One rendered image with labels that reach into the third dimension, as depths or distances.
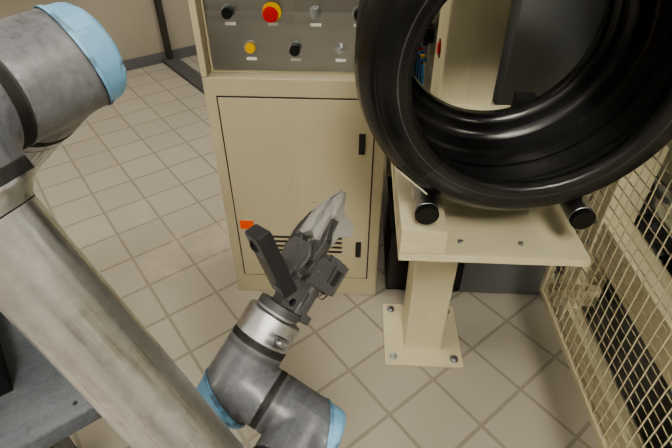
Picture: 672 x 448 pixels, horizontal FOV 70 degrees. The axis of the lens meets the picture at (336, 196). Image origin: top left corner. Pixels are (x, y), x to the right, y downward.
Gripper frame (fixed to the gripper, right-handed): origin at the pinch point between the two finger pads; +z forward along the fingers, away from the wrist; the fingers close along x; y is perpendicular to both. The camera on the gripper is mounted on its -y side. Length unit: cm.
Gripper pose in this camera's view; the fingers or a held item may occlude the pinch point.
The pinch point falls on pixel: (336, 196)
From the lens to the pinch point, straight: 76.2
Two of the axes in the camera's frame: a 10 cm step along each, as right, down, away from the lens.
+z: 5.2, -8.4, 1.6
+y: 6.6, 5.1, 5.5
